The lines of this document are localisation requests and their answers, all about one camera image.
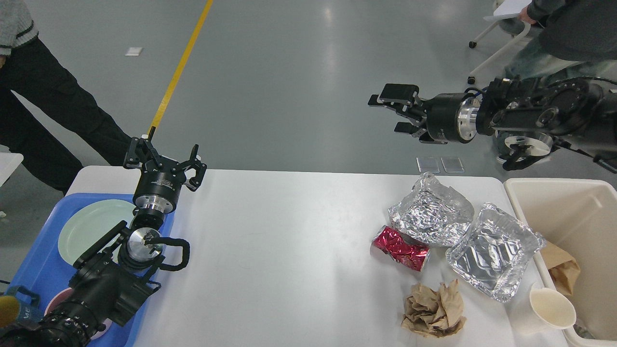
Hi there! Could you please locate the crushed red can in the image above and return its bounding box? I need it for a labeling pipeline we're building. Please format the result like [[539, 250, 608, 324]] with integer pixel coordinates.
[[372, 226, 430, 272]]

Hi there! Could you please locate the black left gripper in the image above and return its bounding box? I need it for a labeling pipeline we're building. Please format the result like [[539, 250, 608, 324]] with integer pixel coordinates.
[[123, 127, 207, 214]]

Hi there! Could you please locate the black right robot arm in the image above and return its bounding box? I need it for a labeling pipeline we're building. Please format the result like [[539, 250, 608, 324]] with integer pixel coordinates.
[[367, 77, 617, 173]]

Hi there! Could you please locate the pink mug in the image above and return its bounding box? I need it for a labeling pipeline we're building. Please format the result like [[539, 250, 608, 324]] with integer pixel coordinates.
[[44, 288, 113, 340]]

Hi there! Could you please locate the small white side table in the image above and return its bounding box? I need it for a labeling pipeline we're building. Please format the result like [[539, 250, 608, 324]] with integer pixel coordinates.
[[0, 152, 24, 186]]

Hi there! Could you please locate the aluminium foil tray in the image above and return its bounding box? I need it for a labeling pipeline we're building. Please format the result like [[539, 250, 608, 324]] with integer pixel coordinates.
[[445, 203, 548, 303]]

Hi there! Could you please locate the crumpled aluminium foil sheet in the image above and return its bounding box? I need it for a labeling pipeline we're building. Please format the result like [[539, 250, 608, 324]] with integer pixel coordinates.
[[388, 172, 475, 247]]

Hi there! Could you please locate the light green plate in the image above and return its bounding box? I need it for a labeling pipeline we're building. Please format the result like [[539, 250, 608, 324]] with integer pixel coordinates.
[[57, 199, 134, 266]]

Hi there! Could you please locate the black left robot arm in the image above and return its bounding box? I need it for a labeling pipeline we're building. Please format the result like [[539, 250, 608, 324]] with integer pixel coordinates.
[[1, 127, 207, 347]]

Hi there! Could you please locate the person in grey sweater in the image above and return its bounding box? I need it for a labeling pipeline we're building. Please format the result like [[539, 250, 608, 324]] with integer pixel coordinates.
[[0, 0, 132, 194]]

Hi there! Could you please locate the person in blue jeans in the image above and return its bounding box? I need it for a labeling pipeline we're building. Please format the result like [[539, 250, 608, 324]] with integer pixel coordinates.
[[501, 0, 617, 85]]

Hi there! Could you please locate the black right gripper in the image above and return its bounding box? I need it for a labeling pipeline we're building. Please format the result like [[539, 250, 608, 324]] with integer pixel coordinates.
[[368, 83, 480, 144]]

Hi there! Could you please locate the brown paper in bin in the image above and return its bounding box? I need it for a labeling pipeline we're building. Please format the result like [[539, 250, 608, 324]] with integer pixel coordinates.
[[540, 241, 580, 296]]

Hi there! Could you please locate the crumpled brown paper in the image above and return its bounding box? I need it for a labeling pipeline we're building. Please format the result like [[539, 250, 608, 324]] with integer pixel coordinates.
[[401, 280, 467, 338]]

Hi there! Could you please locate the blue plastic tray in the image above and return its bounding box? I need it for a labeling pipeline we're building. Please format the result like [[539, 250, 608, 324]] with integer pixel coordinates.
[[16, 193, 169, 347]]

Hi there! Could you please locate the beige waste bin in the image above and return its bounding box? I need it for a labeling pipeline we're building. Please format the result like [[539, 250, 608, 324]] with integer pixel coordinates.
[[504, 178, 617, 347]]

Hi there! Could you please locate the white paper cup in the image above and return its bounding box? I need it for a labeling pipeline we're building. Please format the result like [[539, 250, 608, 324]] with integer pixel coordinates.
[[510, 287, 577, 334]]

